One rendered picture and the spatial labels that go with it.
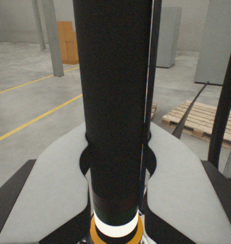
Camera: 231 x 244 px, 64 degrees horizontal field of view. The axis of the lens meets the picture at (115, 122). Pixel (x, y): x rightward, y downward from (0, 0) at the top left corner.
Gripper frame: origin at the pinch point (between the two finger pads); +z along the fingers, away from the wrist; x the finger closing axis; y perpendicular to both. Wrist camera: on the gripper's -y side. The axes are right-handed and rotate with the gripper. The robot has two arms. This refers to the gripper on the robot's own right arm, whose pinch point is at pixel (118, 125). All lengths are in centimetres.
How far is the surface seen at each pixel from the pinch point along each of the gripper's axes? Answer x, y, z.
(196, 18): 415, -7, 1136
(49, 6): -190, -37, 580
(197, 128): 116, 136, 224
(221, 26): 240, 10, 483
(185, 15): 360, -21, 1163
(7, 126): -189, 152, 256
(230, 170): 91, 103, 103
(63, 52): -233, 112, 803
